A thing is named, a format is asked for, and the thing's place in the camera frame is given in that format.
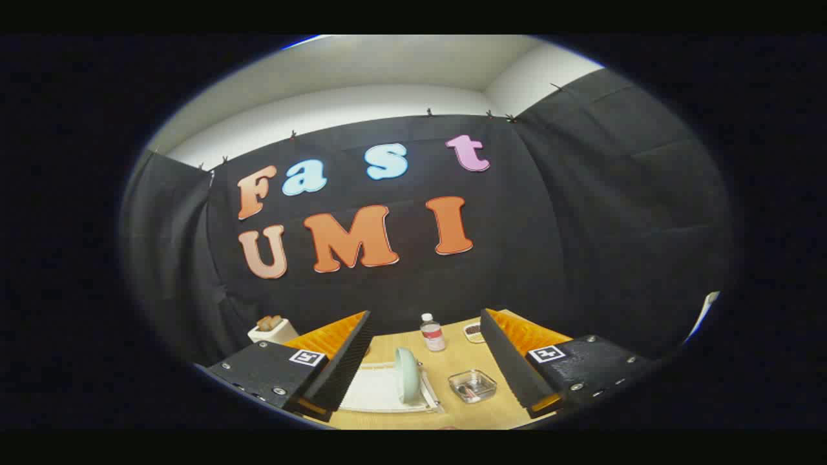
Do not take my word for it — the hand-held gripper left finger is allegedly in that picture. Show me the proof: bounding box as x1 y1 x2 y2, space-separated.
205 310 374 424

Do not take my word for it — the clear plastic bottle red label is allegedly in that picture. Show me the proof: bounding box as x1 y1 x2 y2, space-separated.
420 313 446 352

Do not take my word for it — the metal wire basket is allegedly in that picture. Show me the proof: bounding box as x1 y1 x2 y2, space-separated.
448 369 497 404

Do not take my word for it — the pale green plate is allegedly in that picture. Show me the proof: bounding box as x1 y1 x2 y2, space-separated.
395 347 422 406

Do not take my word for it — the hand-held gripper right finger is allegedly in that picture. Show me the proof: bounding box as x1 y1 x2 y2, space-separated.
480 308 660 419

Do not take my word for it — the white dish rack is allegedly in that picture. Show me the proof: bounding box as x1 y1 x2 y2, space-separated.
336 358 446 414

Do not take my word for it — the white toaster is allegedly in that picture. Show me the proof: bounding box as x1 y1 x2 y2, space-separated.
247 315 299 345

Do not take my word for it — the black backdrop cloth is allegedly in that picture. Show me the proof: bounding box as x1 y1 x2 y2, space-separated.
120 68 737 369

